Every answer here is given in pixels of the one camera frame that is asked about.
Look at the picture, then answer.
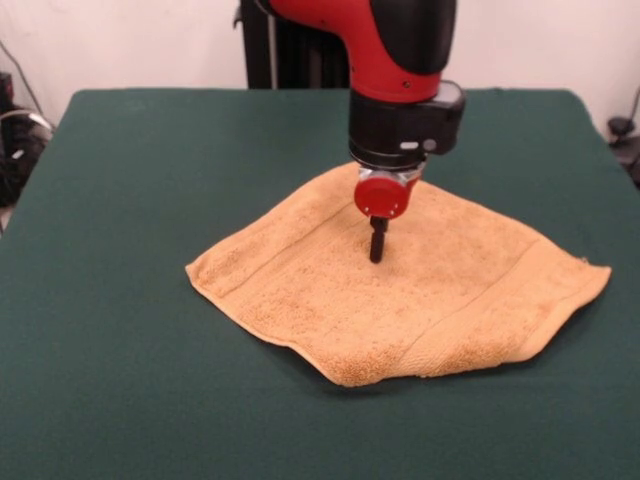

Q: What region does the dark green table cloth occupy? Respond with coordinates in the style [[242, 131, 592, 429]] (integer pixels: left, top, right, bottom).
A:
[[0, 87, 640, 480]]

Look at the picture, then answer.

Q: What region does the tan terry cloth towel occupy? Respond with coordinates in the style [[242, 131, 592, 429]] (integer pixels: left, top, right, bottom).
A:
[[184, 162, 612, 389]]

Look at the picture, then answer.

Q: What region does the grey pedestal leg round foot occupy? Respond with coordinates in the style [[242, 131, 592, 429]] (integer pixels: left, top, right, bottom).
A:
[[607, 116, 640, 150]]

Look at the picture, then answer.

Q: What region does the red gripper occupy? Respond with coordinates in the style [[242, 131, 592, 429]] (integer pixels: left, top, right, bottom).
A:
[[353, 160, 427, 264]]

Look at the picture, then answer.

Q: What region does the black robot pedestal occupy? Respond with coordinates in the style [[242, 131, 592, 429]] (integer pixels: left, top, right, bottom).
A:
[[233, 0, 352, 90]]

